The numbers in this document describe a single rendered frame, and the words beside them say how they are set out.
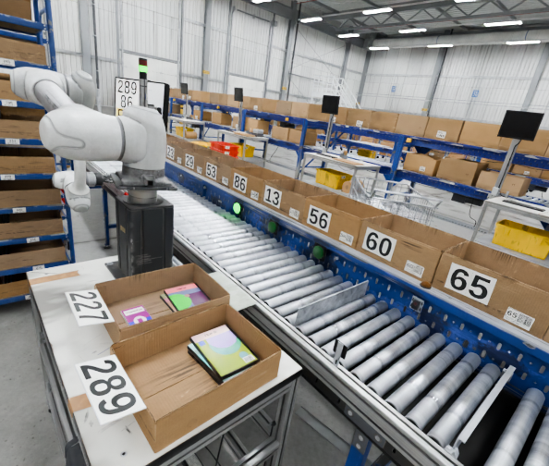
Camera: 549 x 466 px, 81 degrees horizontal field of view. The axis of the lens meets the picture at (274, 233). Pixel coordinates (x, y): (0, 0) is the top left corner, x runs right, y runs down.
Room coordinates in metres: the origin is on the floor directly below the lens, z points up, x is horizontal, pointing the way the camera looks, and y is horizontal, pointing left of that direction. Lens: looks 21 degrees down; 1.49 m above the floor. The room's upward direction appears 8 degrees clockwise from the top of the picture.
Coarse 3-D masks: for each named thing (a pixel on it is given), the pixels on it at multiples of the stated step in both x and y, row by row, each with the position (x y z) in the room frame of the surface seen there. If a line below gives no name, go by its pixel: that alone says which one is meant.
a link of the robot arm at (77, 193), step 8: (80, 168) 1.65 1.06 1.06; (80, 176) 1.65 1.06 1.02; (72, 184) 1.66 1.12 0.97; (80, 184) 1.65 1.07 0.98; (72, 192) 1.64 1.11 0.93; (80, 192) 1.66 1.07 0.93; (88, 192) 1.69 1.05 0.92; (72, 200) 1.63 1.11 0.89; (80, 200) 1.64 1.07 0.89; (88, 200) 1.68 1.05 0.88; (72, 208) 1.63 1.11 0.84; (80, 208) 1.64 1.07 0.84; (88, 208) 1.68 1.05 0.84
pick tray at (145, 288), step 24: (192, 264) 1.19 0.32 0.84; (96, 288) 0.91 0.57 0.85; (120, 288) 1.00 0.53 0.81; (144, 288) 1.06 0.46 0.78; (168, 288) 1.12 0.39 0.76; (216, 288) 1.06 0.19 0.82; (120, 312) 0.93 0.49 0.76; (168, 312) 0.97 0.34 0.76; (192, 312) 0.89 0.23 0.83; (120, 336) 0.74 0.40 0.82
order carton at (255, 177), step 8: (232, 168) 2.36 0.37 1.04; (240, 168) 2.43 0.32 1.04; (248, 168) 2.48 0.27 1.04; (256, 168) 2.53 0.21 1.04; (264, 168) 2.54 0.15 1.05; (232, 176) 2.35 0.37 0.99; (248, 176) 2.21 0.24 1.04; (256, 176) 2.54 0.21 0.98; (264, 176) 2.53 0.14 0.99; (272, 176) 2.47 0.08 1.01; (280, 176) 2.40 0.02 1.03; (232, 184) 2.34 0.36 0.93; (248, 184) 2.20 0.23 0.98; (256, 184) 2.14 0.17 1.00; (240, 192) 2.26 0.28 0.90; (248, 192) 2.20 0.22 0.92; (256, 200) 2.12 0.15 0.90
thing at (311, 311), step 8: (352, 288) 1.26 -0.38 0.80; (360, 288) 1.31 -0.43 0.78; (328, 296) 1.15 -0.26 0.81; (336, 296) 1.19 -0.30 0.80; (344, 296) 1.22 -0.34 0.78; (352, 296) 1.27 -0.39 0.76; (360, 296) 1.32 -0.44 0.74; (312, 304) 1.08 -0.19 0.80; (320, 304) 1.12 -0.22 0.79; (328, 304) 1.15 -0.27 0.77; (336, 304) 1.20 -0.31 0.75; (344, 304) 1.24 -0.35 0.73; (304, 312) 1.05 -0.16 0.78; (312, 312) 1.09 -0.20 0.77; (320, 312) 1.12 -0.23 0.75; (296, 320) 1.03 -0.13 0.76; (304, 320) 1.06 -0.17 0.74
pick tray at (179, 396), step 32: (192, 320) 0.85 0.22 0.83; (224, 320) 0.94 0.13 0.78; (128, 352) 0.70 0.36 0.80; (160, 352) 0.77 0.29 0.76; (256, 352) 0.82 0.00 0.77; (160, 384) 0.65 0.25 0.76; (192, 384) 0.67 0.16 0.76; (224, 384) 0.60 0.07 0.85; (256, 384) 0.69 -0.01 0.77; (160, 416) 0.56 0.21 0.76; (192, 416) 0.54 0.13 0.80; (160, 448) 0.49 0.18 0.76
